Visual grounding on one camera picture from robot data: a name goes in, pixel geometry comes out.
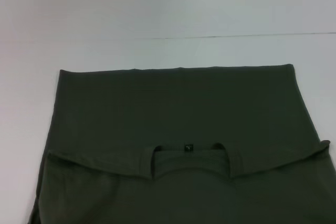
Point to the dark green t-shirt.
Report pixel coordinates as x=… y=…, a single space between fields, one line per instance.
x=170 y=108

